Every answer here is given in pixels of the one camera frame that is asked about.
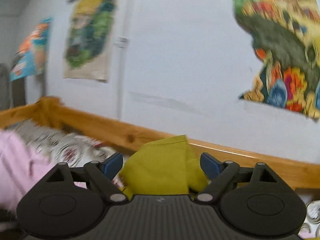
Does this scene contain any pink bed sheet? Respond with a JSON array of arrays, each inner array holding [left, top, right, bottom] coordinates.
[[1, 130, 88, 213]]

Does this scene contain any wooden bed frame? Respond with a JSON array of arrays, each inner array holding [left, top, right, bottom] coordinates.
[[1, 96, 319, 190]]

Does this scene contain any olive beige brown garment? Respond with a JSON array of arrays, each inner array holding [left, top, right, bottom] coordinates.
[[119, 135, 208, 198]]

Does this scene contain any green poster middle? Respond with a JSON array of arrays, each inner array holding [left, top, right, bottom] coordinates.
[[63, 0, 118, 82]]

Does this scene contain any colourful poster right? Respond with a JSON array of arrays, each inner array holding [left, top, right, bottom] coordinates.
[[233, 0, 319, 120]]

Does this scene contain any floral patterned pillow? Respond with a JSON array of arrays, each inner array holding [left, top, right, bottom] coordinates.
[[4, 119, 126, 188]]

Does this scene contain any white wall pipe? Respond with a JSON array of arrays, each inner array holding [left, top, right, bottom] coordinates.
[[115, 0, 133, 120]]

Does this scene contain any blue orange poster left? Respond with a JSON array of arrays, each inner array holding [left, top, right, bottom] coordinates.
[[10, 17, 52, 82]]

